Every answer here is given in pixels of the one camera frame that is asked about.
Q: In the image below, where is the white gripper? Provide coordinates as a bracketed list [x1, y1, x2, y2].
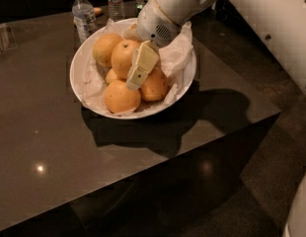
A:
[123, 0, 181, 90]

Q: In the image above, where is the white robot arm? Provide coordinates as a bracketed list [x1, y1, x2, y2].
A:
[127, 0, 306, 96]

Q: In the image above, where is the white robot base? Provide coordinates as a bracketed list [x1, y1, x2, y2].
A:
[282, 173, 306, 237]

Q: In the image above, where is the white bowl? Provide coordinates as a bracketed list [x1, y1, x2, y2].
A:
[69, 17, 197, 120]

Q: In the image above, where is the small hidden orange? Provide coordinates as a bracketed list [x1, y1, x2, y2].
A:
[106, 69, 119, 84]

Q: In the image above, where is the white paper liner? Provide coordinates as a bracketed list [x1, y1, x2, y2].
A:
[81, 19, 193, 118]

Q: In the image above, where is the green drink can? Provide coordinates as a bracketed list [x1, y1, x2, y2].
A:
[135, 0, 149, 14]

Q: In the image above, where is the bread roll behind bottle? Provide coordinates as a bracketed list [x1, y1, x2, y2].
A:
[73, 7, 103, 27]

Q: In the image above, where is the water bottle white cap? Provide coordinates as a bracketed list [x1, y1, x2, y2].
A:
[72, 0, 98, 42]

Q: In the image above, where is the clear glass tumbler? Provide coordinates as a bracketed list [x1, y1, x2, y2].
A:
[0, 24, 17, 54]

